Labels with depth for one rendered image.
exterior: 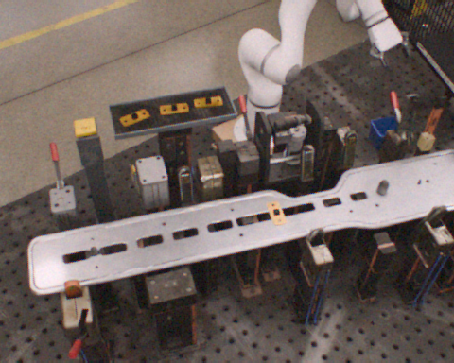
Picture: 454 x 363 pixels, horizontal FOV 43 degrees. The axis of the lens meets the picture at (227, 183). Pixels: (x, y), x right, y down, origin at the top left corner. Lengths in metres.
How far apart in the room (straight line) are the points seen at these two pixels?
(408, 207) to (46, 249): 1.05
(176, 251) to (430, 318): 0.85
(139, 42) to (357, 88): 1.84
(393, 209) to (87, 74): 2.47
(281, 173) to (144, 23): 2.52
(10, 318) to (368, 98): 1.65
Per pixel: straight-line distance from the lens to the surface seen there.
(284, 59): 1.86
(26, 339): 1.89
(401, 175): 1.87
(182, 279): 1.52
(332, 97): 2.53
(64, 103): 3.59
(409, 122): 1.86
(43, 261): 1.65
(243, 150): 1.73
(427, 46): 2.35
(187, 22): 4.15
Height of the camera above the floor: 2.34
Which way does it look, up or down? 50 degrees down
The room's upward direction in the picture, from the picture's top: 2 degrees clockwise
